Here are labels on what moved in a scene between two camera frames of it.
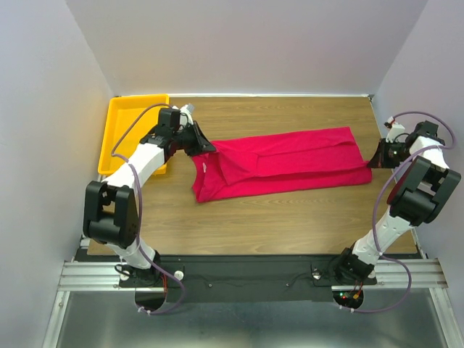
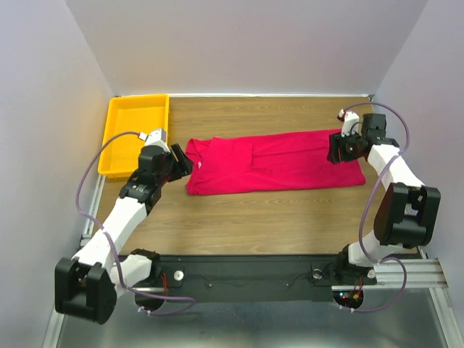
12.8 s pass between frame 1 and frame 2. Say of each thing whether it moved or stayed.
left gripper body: moved
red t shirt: stayed
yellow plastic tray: stayed
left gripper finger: moved
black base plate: stayed
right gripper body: moved
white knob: stayed
